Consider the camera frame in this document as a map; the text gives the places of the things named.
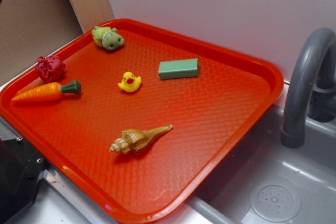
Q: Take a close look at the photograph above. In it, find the brown conch seashell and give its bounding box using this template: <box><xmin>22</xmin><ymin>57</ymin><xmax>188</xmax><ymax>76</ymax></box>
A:
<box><xmin>109</xmin><ymin>124</ymin><xmax>173</xmax><ymax>155</ymax></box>

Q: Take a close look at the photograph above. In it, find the red crumpled fabric toy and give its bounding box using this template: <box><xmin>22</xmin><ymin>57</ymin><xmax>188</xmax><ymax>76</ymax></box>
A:
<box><xmin>35</xmin><ymin>56</ymin><xmax>66</xmax><ymax>83</ymax></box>

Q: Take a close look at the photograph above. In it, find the green plush animal toy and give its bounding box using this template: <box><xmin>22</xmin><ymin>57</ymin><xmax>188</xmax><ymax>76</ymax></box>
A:
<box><xmin>91</xmin><ymin>26</ymin><xmax>124</xmax><ymax>51</ymax></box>

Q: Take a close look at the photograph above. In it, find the grey plastic toy sink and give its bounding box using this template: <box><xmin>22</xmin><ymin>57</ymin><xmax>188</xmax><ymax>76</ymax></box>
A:
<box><xmin>183</xmin><ymin>104</ymin><xmax>336</xmax><ymax>224</ymax></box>

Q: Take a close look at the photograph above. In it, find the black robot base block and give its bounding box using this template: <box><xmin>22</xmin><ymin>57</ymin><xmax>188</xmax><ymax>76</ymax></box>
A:
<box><xmin>1</xmin><ymin>137</ymin><xmax>47</xmax><ymax>223</ymax></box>

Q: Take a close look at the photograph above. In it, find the orange plastic toy carrot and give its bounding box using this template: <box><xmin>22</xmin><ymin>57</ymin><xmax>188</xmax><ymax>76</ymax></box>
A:
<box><xmin>11</xmin><ymin>80</ymin><xmax>81</xmax><ymax>103</ymax></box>

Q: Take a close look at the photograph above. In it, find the green rectangular block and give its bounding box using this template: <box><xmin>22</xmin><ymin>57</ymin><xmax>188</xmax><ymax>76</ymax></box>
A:
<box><xmin>159</xmin><ymin>59</ymin><xmax>199</xmax><ymax>80</ymax></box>

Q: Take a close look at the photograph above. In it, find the red plastic serving tray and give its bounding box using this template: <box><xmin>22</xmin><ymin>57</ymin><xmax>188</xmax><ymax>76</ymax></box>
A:
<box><xmin>1</xmin><ymin>19</ymin><xmax>284</xmax><ymax>223</ymax></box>

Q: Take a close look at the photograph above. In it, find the yellow rubber duck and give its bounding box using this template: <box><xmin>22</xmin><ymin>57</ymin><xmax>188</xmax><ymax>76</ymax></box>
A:
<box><xmin>118</xmin><ymin>71</ymin><xmax>142</xmax><ymax>93</ymax></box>

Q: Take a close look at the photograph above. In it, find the grey toy faucet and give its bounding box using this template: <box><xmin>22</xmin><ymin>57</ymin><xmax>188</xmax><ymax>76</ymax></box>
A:
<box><xmin>281</xmin><ymin>27</ymin><xmax>335</xmax><ymax>148</ymax></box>

